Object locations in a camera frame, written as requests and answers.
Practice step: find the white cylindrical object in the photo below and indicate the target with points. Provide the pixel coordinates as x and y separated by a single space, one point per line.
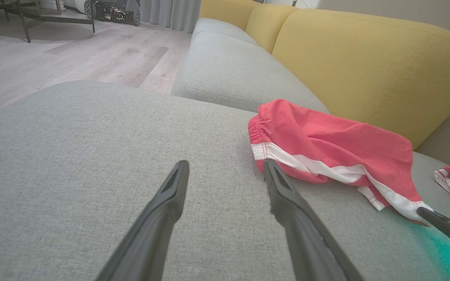
72 4

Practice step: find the grey and yellow sofa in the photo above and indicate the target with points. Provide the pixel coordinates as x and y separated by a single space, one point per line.
92 156

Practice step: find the black wheeled robot base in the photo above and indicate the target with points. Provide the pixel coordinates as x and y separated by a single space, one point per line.
111 11

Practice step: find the dark metal table frame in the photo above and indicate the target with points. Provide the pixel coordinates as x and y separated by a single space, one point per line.
24 17

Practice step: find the red shorts with white stripe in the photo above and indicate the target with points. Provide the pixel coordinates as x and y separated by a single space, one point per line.
326 136

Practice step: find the yellow sofa back cushion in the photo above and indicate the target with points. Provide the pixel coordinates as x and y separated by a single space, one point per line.
365 66
268 23
225 9

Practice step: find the grey pleated curtain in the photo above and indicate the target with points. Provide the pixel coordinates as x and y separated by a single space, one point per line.
170 13

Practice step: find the grey sofa seat cushion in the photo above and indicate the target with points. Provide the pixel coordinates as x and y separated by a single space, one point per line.
217 29
233 70

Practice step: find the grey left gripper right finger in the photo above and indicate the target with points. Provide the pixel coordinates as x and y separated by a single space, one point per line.
307 242

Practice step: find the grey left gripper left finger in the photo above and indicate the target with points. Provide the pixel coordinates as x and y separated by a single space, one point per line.
154 234

